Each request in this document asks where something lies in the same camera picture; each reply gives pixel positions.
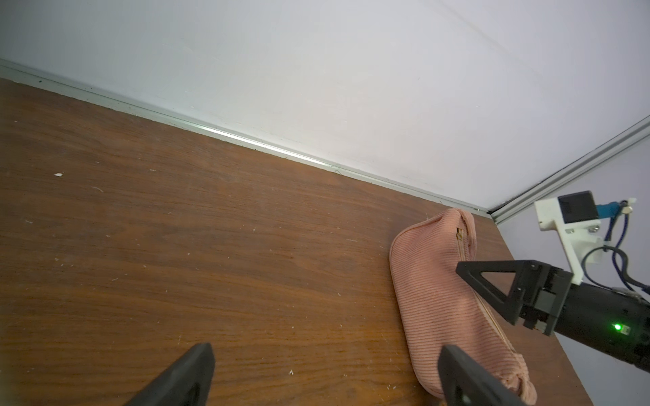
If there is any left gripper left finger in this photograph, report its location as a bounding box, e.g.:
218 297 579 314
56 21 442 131
126 343 215 406

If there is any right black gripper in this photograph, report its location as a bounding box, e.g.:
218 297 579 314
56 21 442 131
455 261 649 372

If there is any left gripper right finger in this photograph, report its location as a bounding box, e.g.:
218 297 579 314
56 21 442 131
438 345 524 406

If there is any pink corduroy pencil bag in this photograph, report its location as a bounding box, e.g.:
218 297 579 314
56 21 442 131
389 208 538 405

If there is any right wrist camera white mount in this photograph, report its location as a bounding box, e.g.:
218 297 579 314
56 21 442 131
534 190 636 286

